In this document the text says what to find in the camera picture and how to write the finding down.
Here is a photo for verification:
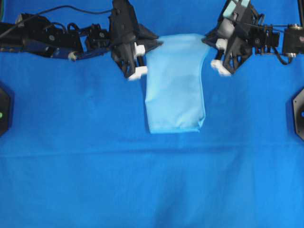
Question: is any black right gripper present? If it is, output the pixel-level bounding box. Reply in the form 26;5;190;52
201;0;257;76

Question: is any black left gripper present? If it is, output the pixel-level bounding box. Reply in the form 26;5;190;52
109;0;163;81

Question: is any light blue towel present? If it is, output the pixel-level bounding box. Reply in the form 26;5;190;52
145;34;209;133

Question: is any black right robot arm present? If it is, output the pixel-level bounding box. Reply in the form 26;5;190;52
202;0;304;76

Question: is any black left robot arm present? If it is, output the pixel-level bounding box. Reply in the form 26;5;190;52
0;0;163;80

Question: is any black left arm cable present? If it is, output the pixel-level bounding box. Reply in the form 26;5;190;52
0;6;114;38

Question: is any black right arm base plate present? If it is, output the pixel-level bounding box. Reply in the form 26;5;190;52
291;88;304;142

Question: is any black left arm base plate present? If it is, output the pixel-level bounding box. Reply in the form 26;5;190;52
0;85;12;137

